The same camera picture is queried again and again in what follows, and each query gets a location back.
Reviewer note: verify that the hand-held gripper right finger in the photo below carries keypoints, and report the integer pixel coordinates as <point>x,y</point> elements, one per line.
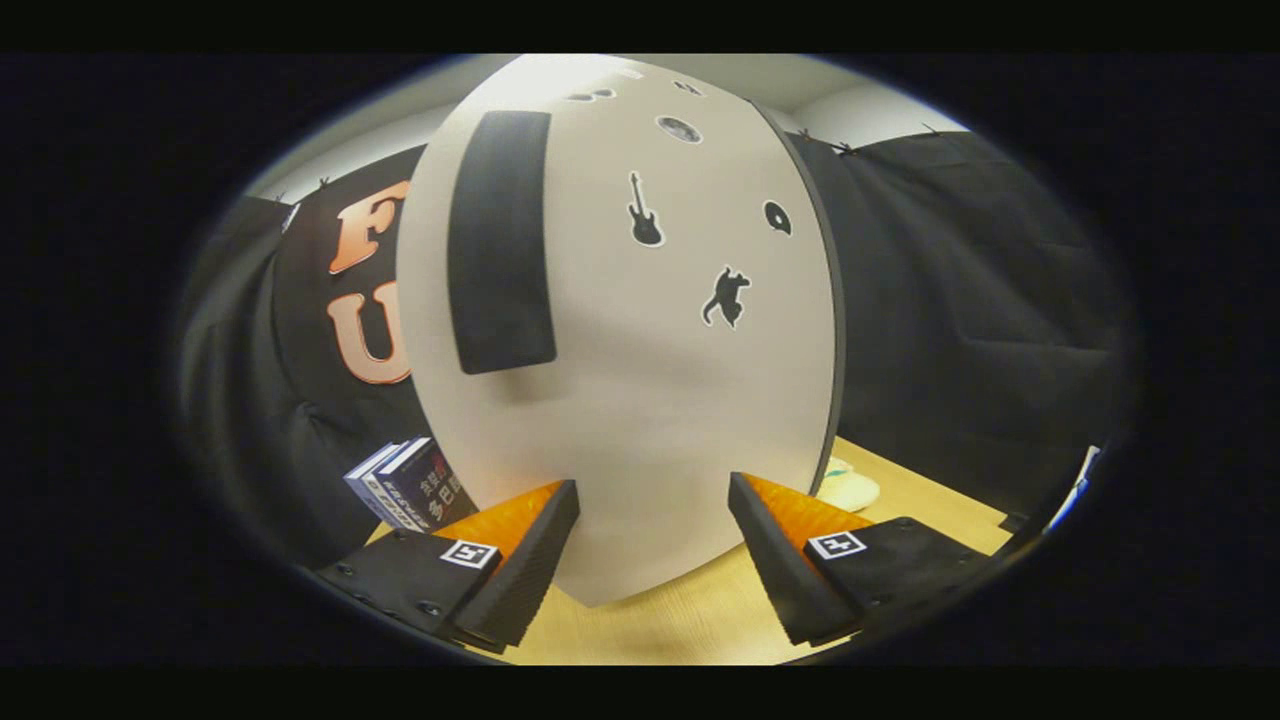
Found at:
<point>775,570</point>

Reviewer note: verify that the white side table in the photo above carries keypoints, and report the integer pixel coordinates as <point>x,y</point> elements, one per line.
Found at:
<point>1082,480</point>

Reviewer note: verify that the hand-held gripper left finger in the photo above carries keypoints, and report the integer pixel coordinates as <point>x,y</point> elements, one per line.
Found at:
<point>520,575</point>

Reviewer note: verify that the dark navy book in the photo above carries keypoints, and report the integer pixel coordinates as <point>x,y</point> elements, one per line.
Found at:
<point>440,490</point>

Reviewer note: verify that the yellow plush toy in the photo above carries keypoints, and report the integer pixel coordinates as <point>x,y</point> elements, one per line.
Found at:
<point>850,492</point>

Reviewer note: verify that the black backdrop cloth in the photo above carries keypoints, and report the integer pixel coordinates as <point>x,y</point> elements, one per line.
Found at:
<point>980,300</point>

